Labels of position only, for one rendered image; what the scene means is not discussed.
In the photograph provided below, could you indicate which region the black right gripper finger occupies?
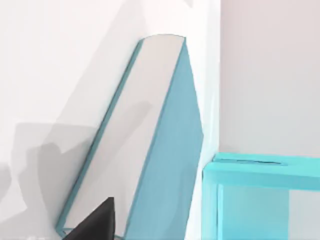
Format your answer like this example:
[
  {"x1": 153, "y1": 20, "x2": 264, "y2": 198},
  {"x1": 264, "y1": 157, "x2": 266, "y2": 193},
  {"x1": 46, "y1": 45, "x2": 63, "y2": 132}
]
[{"x1": 61, "y1": 196, "x2": 116, "y2": 240}]

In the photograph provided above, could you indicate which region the teal book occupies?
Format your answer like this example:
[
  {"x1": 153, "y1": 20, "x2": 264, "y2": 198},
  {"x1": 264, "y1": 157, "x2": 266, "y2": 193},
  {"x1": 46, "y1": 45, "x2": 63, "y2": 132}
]
[{"x1": 55, "y1": 34, "x2": 205, "y2": 240}]

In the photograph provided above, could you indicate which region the light blue rack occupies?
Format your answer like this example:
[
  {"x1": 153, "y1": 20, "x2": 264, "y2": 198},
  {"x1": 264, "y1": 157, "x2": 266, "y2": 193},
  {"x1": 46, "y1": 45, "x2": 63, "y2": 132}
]
[{"x1": 201, "y1": 151, "x2": 320, "y2": 240}]

